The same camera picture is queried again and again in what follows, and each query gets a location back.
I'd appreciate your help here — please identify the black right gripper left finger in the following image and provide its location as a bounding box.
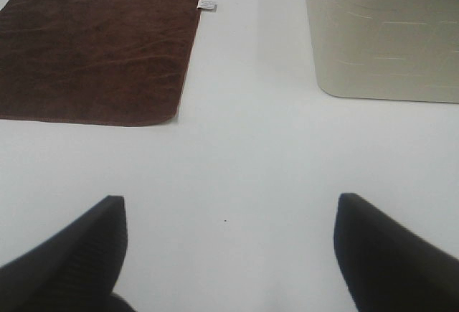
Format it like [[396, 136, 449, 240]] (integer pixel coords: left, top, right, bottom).
[[1, 196, 132, 311]]

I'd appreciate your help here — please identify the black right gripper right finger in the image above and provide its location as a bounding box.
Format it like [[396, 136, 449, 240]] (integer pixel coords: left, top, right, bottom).
[[333, 193, 458, 311]]

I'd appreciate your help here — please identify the brown towel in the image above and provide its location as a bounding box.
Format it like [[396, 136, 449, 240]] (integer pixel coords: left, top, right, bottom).
[[1, 0, 201, 127]]

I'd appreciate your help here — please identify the beige plastic basket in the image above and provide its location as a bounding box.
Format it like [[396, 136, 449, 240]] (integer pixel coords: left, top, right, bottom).
[[306, 0, 458, 103]]

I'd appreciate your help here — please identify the white towel care label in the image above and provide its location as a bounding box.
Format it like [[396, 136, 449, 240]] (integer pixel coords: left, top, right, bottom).
[[197, 0, 217, 11]]

